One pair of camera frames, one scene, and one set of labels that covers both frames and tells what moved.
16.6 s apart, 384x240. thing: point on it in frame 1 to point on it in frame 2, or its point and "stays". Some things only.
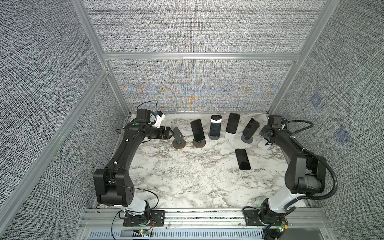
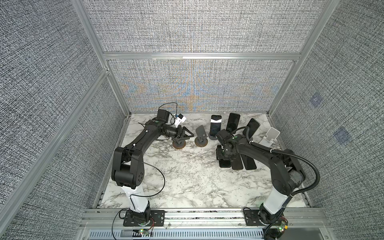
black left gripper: (166, 135) to (179, 133)
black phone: (251, 128) stays
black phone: (233, 123) stays
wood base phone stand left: (179, 142) stays
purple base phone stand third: (213, 137) stays
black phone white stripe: (215, 125) stays
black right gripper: (264, 131) to (219, 156)
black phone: (197, 128) to (224, 163)
